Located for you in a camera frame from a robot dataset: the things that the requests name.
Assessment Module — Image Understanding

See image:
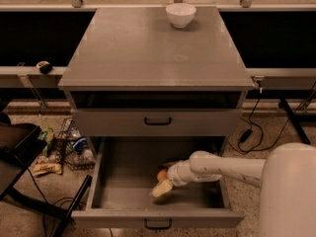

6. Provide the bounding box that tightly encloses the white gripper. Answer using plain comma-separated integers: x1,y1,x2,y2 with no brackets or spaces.
151,162,185,198

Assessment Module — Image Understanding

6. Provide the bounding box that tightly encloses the orange fruit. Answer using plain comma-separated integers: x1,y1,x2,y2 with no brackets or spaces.
157,169,167,182

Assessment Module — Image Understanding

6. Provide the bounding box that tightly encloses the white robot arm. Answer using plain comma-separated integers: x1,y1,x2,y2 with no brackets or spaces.
151,142,316,237

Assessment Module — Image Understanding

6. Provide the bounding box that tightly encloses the open grey lower drawer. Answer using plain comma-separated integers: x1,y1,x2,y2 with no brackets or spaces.
72,136,245,230

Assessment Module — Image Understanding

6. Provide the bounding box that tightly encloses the grey drawer cabinet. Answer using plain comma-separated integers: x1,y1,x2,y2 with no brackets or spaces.
59,7,254,153

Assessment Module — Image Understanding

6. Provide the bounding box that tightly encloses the snack bag on floor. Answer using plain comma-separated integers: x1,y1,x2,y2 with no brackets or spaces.
33,154,62,177

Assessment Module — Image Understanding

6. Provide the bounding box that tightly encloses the green snack bag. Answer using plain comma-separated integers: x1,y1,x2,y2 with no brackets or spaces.
39,126,54,147

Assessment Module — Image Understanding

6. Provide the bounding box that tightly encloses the black table at left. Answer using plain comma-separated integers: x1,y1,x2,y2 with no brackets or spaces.
0,112,94,237

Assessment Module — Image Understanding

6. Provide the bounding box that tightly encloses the black yellow tape measure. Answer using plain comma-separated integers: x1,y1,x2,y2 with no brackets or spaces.
37,61,52,74

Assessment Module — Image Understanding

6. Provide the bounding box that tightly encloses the white ceramic bowl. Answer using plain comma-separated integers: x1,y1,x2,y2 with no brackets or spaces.
166,3,197,28

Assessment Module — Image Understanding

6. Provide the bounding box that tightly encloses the wire basket with items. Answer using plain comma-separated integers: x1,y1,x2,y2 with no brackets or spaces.
58,118,96,171

